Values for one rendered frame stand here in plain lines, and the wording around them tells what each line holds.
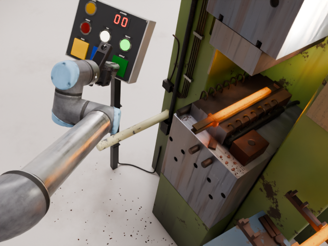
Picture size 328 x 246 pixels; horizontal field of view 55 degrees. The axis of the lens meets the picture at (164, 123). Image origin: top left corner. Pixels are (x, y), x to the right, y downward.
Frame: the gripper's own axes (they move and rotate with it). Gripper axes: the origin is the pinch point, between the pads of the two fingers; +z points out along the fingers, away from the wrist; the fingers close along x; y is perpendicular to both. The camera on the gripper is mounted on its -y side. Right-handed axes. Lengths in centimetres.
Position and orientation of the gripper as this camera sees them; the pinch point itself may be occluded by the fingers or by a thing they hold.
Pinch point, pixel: (116, 64)
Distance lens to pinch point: 137.5
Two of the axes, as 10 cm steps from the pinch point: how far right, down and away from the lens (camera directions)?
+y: -3.4, 8.8, 3.2
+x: 8.8, 4.2, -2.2
